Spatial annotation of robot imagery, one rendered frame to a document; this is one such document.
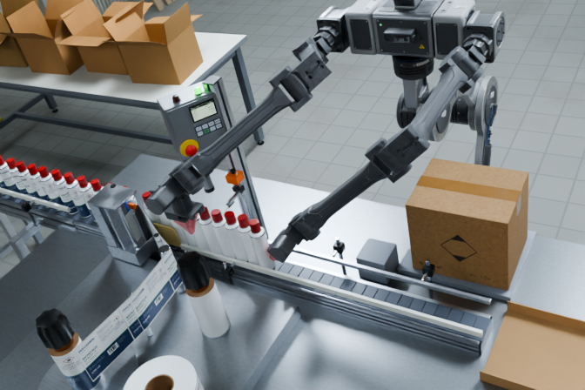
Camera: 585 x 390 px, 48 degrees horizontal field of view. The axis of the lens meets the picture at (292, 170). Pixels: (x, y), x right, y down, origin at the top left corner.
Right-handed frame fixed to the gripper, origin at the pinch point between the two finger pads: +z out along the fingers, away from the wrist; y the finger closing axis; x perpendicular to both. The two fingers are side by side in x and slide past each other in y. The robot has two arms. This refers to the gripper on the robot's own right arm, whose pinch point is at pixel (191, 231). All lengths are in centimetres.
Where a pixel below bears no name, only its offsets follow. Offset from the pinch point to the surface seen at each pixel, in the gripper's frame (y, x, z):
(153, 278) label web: -13.6, -9.2, 15.0
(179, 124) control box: -11.4, 20.2, -23.1
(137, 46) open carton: -141, 133, 16
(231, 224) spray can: -1.5, 18.3, 13.3
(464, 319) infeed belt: 74, 18, 31
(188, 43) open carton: -122, 153, 23
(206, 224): -11.4, 17.1, 14.7
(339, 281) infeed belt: 33.9, 20.5, 30.5
